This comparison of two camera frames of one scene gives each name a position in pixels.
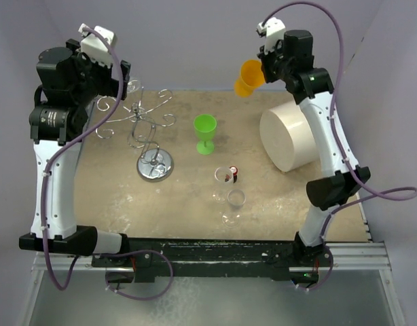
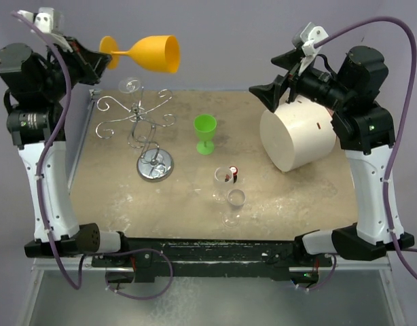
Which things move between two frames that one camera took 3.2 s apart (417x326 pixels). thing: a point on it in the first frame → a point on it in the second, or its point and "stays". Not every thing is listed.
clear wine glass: [133, 85] stays
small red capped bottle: [234, 170] stays
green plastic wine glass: [205, 128] stays
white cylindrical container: [291, 136] stays
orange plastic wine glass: [252, 76] → [159, 53]
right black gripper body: [274, 66] → [316, 85]
